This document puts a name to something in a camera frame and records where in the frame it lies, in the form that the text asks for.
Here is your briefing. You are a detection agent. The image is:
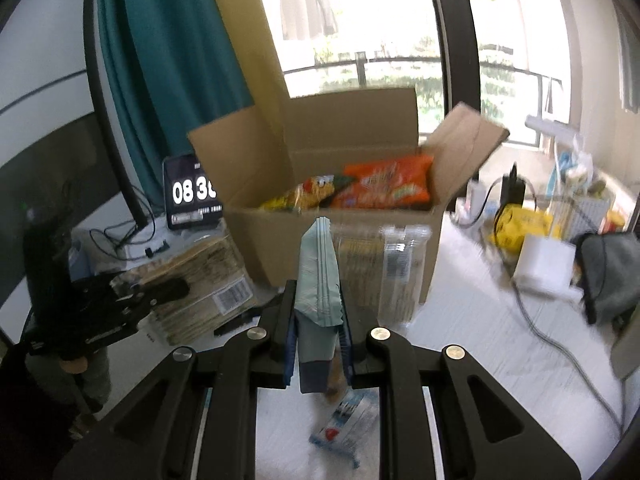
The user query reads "tablet showing clock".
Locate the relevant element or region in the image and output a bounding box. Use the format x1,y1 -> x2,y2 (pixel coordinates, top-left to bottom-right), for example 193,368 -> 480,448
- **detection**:
163,154 -> 224,231

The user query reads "white power adapter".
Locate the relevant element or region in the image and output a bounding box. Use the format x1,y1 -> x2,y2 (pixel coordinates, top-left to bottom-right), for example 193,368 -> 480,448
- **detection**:
512,234 -> 584,304

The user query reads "brown cardboard box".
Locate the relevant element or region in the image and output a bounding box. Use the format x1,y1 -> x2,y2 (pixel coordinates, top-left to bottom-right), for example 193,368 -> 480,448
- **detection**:
189,88 -> 509,287

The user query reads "orange snack bag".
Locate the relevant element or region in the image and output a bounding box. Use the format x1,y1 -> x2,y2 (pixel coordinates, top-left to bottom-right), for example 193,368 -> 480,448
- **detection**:
330,154 -> 434,210

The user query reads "white desk lamp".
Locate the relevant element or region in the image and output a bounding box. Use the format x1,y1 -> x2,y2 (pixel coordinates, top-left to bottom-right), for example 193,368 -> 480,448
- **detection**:
525,116 -> 593,195

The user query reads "yellow plastic bag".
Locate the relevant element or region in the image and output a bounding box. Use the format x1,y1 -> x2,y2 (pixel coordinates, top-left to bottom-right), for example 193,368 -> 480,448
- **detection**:
489,204 -> 562,255

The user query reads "teal green snack pouch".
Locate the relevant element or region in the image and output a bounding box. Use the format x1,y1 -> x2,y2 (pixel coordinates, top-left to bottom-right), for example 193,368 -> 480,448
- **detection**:
294,217 -> 343,393

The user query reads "flat barcode cracker pack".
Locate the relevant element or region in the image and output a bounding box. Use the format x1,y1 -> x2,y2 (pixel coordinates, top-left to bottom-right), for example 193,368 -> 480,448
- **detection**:
112,233 -> 258,346

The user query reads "black balcony railing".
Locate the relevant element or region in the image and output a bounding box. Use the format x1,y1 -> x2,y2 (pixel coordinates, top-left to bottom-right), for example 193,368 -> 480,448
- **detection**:
284,51 -> 570,148

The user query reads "clear wrapped cracker pack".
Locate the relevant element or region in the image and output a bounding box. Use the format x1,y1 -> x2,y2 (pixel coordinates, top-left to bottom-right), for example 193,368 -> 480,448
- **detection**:
332,224 -> 432,324

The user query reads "grey cloth pouch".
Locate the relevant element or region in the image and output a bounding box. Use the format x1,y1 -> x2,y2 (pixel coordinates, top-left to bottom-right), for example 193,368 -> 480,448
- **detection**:
576,232 -> 640,325

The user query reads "black sliding door frame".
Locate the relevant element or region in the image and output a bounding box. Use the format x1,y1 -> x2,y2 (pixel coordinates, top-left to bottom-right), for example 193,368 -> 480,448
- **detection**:
432,0 -> 480,113

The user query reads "large yellow chip bag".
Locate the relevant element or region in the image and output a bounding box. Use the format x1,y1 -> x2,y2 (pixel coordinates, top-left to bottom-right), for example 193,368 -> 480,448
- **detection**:
259,174 -> 355,212

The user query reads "black cable on table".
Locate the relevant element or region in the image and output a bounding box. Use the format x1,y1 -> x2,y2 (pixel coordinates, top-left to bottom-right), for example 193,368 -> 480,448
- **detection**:
491,173 -> 626,436

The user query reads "teal curtain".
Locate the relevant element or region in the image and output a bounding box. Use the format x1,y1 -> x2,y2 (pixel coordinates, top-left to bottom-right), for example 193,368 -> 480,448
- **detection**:
96,0 -> 253,202

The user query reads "small blue white packet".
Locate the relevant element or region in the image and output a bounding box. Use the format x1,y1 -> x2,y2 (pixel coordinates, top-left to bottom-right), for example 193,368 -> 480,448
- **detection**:
308,389 -> 380,469

